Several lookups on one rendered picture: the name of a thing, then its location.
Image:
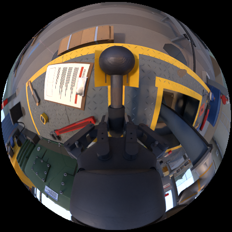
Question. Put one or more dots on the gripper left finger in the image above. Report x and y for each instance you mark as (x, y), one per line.
(102, 134)

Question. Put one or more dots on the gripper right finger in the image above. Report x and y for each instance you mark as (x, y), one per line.
(131, 136)

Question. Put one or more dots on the green pump body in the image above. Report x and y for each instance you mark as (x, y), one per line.
(52, 163)

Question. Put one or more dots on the steel bar with black ball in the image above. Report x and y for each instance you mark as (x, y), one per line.
(116, 60)

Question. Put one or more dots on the red pipe wrench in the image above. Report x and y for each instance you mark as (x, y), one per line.
(76, 126)

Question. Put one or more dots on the grey steel pipe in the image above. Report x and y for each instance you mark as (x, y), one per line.
(181, 126)

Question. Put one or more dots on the yellow tape measure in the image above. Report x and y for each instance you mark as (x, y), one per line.
(44, 118)

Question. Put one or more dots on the brown clipboard with paper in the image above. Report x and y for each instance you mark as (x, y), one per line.
(63, 83)

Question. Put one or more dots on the small black box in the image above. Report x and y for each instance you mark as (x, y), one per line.
(33, 138)

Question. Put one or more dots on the wooden brush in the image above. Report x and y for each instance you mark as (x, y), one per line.
(34, 93)

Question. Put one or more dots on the blue cabinet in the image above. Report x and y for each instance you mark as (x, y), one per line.
(214, 108)

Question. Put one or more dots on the black monitor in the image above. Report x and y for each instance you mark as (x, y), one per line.
(16, 112)

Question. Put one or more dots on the yellow guard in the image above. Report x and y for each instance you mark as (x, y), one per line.
(17, 163)

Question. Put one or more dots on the blue crate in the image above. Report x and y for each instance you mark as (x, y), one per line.
(8, 129)

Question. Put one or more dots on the brown cardboard box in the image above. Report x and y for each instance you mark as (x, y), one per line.
(85, 38)

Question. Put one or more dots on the red and white barrier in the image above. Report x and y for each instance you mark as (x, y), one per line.
(8, 100)

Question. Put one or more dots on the red round knob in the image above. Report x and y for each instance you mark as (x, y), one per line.
(225, 100)

